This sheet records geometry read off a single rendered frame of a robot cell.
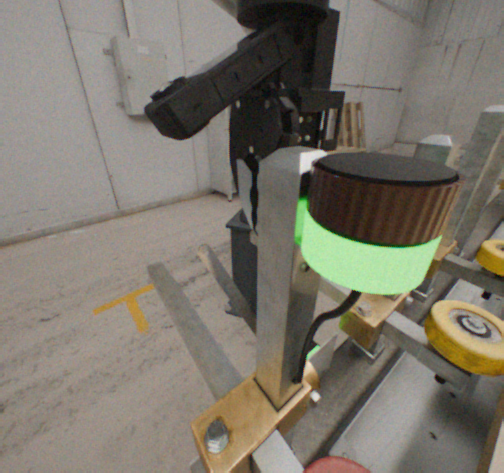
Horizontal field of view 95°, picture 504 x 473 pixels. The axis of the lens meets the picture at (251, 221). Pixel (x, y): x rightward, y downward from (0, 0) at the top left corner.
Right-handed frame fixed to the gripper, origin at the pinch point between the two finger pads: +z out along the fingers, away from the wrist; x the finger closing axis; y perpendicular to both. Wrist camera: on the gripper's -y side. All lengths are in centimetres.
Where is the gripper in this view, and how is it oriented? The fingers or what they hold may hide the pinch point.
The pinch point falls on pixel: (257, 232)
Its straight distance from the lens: 25.7
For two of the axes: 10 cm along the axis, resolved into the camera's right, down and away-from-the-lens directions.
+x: -6.0, -3.6, 7.1
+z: 0.0, 8.9, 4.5
